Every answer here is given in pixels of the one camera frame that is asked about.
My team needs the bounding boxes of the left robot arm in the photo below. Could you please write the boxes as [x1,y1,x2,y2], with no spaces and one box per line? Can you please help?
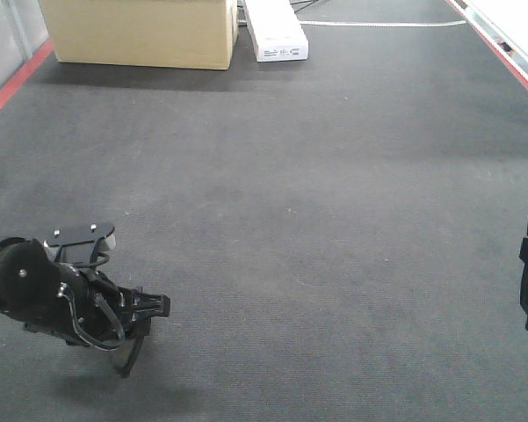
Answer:
[0,237,170,351]

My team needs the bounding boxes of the brake pad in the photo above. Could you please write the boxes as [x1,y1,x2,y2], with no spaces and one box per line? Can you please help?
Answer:
[109,320,152,378]

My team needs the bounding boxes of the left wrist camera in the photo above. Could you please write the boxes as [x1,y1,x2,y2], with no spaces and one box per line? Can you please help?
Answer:
[43,222,116,265]

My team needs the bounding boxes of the white long box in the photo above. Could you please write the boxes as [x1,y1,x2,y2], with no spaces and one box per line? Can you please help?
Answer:
[242,0,308,62]

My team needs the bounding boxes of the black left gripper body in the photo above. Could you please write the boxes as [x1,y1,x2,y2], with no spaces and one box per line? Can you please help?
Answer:
[24,264,170,352]

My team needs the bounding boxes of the cardboard box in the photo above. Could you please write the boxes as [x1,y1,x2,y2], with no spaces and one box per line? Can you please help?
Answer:
[40,1,238,70]

